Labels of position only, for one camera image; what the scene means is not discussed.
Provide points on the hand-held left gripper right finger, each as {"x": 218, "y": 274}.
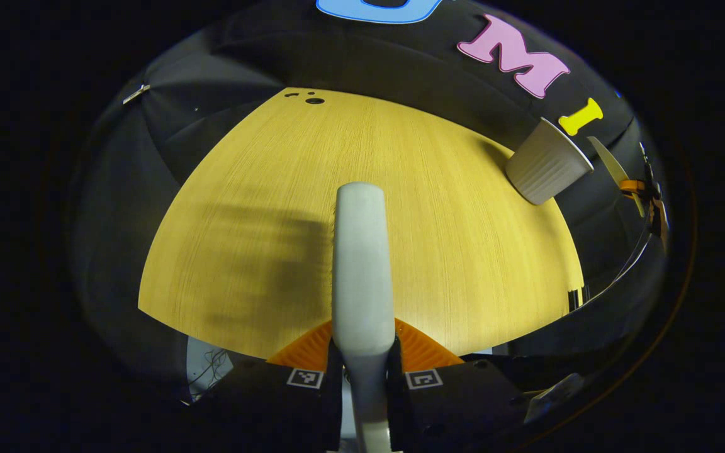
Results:
{"x": 463, "y": 409}

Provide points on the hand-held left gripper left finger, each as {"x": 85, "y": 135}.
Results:
{"x": 274, "y": 409}

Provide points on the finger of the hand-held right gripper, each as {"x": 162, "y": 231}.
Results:
{"x": 633, "y": 185}
{"x": 657, "y": 217}

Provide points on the white dustpan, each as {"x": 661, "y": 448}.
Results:
{"x": 614, "y": 167}

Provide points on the white ribbed garbage bin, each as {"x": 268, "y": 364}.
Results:
{"x": 545, "y": 167}

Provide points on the small white broom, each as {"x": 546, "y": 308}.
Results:
{"x": 360, "y": 264}

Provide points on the wooden desktop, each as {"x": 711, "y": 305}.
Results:
{"x": 438, "y": 251}

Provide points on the metal cloth clip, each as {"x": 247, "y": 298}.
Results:
{"x": 136, "y": 94}
{"x": 643, "y": 152}

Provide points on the black backdrop cloth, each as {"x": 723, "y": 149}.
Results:
{"x": 400, "y": 60}

